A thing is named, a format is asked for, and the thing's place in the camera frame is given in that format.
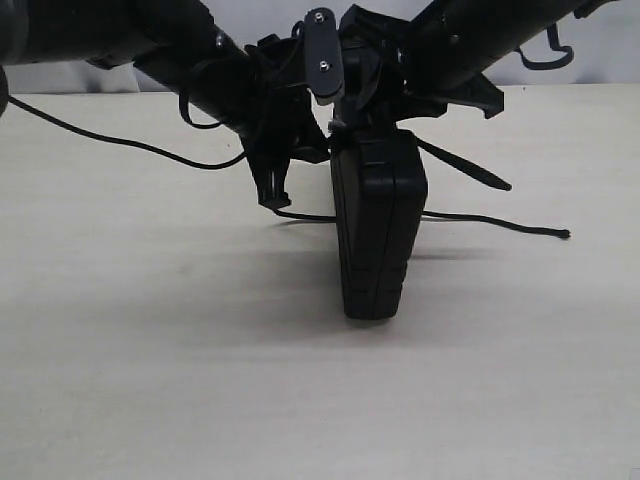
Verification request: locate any white curtain backdrop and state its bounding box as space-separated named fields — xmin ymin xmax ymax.
xmin=0 ymin=0 xmax=640 ymax=96

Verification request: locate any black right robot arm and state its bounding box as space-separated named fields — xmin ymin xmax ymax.
xmin=339 ymin=1 xmax=603 ymax=121

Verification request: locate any thin black left cable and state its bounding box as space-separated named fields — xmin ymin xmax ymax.
xmin=7 ymin=64 xmax=251 ymax=171

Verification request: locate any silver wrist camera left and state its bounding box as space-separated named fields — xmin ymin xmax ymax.
xmin=303 ymin=7 xmax=344 ymax=106

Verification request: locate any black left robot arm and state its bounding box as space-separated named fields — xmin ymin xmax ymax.
xmin=1 ymin=1 xmax=337 ymax=210

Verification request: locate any black plastic carrying case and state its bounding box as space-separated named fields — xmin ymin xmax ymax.
xmin=330 ymin=96 xmax=428 ymax=327

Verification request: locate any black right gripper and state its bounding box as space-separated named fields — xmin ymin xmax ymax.
xmin=342 ymin=5 xmax=504 ymax=120

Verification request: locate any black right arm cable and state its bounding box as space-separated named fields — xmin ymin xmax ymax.
xmin=514 ymin=22 xmax=575 ymax=70

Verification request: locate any black braided rope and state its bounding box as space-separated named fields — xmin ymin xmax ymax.
xmin=272 ymin=119 xmax=572 ymax=241

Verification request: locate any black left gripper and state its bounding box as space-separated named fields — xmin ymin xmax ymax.
xmin=242 ymin=34 xmax=330 ymax=208

